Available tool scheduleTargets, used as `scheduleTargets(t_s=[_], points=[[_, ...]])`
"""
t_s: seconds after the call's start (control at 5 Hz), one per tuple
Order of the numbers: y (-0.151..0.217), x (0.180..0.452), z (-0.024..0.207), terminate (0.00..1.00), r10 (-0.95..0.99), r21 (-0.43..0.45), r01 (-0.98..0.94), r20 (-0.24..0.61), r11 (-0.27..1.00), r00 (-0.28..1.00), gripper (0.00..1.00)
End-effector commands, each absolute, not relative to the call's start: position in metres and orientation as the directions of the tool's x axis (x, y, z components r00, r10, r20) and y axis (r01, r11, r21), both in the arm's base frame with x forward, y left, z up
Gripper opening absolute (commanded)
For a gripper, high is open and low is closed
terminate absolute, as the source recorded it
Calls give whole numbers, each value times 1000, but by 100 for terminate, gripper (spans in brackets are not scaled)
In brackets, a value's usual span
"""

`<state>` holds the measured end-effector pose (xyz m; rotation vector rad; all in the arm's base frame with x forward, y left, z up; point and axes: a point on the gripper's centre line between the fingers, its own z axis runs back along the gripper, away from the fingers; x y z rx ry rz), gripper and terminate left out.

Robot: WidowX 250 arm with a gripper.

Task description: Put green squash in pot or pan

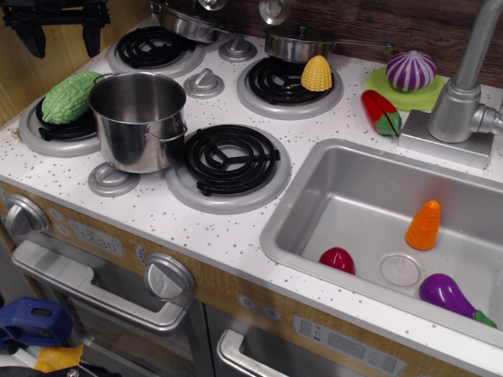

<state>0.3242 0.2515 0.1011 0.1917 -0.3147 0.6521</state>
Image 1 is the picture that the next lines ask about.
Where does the red toy pepper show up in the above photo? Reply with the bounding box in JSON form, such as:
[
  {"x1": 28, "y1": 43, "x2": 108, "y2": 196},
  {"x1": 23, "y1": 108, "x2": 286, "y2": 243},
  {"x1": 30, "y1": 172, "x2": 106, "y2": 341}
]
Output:
[{"x1": 361, "y1": 90, "x2": 402, "y2": 136}]

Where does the silver oven knob right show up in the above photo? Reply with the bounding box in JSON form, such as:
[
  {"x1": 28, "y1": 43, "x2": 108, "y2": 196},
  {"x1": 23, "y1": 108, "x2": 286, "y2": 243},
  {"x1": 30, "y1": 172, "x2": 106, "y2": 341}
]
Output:
[{"x1": 144, "y1": 253, "x2": 196, "y2": 301}]

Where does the silver oven knob left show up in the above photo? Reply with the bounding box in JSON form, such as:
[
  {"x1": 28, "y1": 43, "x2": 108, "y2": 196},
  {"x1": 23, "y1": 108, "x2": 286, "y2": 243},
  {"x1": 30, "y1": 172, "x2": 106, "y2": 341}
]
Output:
[{"x1": 5, "y1": 194, "x2": 51, "y2": 236}]

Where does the back left burner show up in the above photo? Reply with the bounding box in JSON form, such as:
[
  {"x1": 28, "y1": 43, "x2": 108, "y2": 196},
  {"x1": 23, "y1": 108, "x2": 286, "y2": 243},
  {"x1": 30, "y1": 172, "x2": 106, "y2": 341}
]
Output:
[{"x1": 107, "y1": 26, "x2": 204, "y2": 79}]

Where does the orange toy carrot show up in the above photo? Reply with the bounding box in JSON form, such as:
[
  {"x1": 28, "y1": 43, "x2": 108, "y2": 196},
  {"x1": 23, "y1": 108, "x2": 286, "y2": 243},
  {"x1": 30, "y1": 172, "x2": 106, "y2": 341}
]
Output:
[{"x1": 405, "y1": 200, "x2": 442, "y2": 251}]

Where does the silver stove knob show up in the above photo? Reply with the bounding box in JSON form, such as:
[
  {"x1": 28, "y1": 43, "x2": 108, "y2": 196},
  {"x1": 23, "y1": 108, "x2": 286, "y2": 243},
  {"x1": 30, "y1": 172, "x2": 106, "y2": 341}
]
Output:
[
  {"x1": 88, "y1": 163, "x2": 140, "y2": 197},
  {"x1": 218, "y1": 35, "x2": 257, "y2": 63},
  {"x1": 183, "y1": 68, "x2": 225, "y2": 99}
]

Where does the green toy squash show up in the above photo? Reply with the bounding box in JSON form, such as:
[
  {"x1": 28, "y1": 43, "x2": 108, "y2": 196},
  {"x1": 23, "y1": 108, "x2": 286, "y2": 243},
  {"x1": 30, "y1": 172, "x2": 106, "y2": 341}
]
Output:
[{"x1": 42, "y1": 71, "x2": 101, "y2": 125}]

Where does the steel pot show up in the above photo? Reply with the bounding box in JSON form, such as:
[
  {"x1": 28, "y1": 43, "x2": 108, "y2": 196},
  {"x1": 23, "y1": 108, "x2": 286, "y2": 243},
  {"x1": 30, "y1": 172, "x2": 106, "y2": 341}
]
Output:
[{"x1": 88, "y1": 71, "x2": 187, "y2": 174}]

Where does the silver stove knob back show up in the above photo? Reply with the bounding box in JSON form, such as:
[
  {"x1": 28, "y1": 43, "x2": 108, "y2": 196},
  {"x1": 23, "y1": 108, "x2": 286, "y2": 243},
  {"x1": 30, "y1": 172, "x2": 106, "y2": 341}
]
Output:
[{"x1": 218, "y1": 35, "x2": 257, "y2": 63}]

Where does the green plastic plate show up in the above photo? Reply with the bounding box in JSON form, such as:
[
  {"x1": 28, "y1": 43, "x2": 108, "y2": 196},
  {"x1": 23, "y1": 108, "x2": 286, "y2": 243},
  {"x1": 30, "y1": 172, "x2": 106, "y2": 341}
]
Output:
[{"x1": 365, "y1": 67, "x2": 446, "y2": 112}]

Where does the silver sink basin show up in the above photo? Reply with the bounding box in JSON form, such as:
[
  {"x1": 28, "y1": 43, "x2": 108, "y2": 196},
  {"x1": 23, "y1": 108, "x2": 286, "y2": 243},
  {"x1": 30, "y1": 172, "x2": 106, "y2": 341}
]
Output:
[{"x1": 260, "y1": 139, "x2": 502, "y2": 346}]

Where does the purple toy eggplant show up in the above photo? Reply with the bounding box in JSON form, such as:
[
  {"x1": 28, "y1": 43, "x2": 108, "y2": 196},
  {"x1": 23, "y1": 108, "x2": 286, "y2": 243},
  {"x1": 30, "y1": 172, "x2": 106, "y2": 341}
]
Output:
[{"x1": 419, "y1": 273, "x2": 497, "y2": 328}]

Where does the steel pan back left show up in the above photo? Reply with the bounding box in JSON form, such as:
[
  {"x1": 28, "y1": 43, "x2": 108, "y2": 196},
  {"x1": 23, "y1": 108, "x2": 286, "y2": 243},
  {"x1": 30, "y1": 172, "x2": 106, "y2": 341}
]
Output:
[{"x1": 159, "y1": 1, "x2": 228, "y2": 44}]

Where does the steel frying pan with handle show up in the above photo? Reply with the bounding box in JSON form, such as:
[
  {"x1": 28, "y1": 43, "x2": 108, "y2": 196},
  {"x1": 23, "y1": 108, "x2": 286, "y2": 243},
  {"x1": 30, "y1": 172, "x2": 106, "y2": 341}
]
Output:
[{"x1": 264, "y1": 25, "x2": 393, "y2": 64}]

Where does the yellow cloth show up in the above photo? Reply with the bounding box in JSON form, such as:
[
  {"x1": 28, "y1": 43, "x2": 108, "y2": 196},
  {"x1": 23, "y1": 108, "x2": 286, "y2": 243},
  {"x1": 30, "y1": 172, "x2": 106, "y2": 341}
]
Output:
[{"x1": 33, "y1": 345, "x2": 83, "y2": 373}]

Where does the hanging steel utensil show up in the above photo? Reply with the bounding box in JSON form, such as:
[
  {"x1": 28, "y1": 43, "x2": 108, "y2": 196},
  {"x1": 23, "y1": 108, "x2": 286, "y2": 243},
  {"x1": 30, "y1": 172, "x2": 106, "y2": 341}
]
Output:
[{"x1": 259, "y1": 0, "x2": 290, "y2": 25}]

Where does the blue clamp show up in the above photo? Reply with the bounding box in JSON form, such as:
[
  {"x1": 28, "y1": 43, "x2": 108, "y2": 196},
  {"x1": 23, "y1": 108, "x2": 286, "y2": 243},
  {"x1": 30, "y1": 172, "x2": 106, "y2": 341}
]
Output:
[{"x1": 1, "y1": 297, "x2": 73, "y2": 348}]

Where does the silver toy faucet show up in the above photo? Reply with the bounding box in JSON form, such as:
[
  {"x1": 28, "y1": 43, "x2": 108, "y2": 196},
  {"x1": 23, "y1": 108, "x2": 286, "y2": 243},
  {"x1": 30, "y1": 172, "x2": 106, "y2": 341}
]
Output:
[{"x1": 398, "y1": 1, "x2": 502, "y2": 169}]

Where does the back right burner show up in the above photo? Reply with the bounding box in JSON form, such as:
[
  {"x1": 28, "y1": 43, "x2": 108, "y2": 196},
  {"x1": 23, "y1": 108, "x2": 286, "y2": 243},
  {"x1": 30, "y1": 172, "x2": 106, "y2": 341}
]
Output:
[{"x1": 237, "y1": 57, "x2": 343, "y2": 121}]

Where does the purple white toy onion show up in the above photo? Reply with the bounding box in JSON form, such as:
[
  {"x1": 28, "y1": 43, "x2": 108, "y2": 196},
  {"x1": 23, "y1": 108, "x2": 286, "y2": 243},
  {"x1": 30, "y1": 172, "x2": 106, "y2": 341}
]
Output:
[{"x1": 386, "y1": 50, "x2": 437, "y2": 92}]

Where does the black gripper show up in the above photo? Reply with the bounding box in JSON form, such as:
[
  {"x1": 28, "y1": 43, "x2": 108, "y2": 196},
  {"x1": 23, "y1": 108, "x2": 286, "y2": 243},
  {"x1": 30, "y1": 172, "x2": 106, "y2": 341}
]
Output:
[{"x1": 1, "y1": 1, "x2": 111, "y2": 59}]

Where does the silver oven knob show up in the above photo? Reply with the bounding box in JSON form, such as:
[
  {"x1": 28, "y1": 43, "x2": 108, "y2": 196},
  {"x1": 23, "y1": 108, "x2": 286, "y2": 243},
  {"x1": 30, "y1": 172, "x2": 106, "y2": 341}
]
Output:
[
  {"x1": 144, "y1": 253, "x2": 196, "y2": 301},
  {"x1": 5, "y1": 194, "x2": 51, "y2": 236}
]

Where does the burner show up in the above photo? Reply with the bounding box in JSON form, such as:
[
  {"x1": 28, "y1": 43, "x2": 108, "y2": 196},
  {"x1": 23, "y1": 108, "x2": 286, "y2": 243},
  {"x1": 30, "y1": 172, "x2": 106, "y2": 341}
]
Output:
[
  {"x1": 18, "y1": 96, "x2": 100, "y2": 158},
  {"x1": 237, "y1": 57, "x2": 343, "y2": 121},
  {"x1": 107, "y1": 26, "x2": 204, "y2": 79},
  {"x1": 166, "y1": 124, "x2": 290, "y2": 214}
]

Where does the red toy tomato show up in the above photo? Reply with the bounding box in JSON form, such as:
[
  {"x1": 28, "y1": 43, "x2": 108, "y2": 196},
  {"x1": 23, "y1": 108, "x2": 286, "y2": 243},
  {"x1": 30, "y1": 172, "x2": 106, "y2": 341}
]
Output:
[{"x1": 318, "y1": 247, "x2": 356, "y2": 275}]

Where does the front left burner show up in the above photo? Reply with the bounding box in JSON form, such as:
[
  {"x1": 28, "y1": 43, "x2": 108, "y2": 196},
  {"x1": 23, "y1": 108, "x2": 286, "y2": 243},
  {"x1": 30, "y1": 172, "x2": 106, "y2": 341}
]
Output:
[{"x1": 18, "y1": 96, "x2": 100, "y2": 158}]

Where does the yellow toy corn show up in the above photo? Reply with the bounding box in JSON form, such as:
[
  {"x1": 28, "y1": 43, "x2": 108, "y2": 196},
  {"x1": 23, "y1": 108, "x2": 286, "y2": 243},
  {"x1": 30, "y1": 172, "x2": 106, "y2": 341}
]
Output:
[{"x1": 301, "y1": 55, "x2": 333, "y2": 92}]

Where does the silver stove knob front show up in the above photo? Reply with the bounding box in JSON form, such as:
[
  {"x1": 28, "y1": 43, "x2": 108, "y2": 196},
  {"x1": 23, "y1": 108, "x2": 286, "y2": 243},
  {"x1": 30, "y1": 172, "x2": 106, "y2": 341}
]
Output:
[{"x1": 88, "y1": 163, "x2": 140, "y2": 197}]

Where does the front right burner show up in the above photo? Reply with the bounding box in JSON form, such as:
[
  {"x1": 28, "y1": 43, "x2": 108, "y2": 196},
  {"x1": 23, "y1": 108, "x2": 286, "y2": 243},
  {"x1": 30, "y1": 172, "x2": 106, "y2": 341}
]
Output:
[{"x1": 166, "y1": 124, "x2": 290, "y2": 214}]

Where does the silver oven door handle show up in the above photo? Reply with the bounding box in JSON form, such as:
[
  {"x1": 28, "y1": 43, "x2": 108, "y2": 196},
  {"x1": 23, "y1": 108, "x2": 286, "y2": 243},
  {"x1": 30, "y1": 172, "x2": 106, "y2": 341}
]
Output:
[{"x1": 13, "y1": 240, "x2": 186, "y2": 336}]

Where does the silver stove knob middle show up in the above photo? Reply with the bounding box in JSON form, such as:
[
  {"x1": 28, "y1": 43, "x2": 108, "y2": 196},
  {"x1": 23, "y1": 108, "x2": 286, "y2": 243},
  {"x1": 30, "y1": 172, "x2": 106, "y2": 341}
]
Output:
[{"x1": 183, "y1": 68, "x2": 225, "y2": 99}]

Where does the silver dishwasher door handle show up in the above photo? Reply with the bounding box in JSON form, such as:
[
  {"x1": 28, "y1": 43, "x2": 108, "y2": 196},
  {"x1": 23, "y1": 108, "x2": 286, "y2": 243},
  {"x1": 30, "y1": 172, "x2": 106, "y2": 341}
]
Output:
[{"x1": 215, "y1": 329, "x2": 296, "y2": 376}]

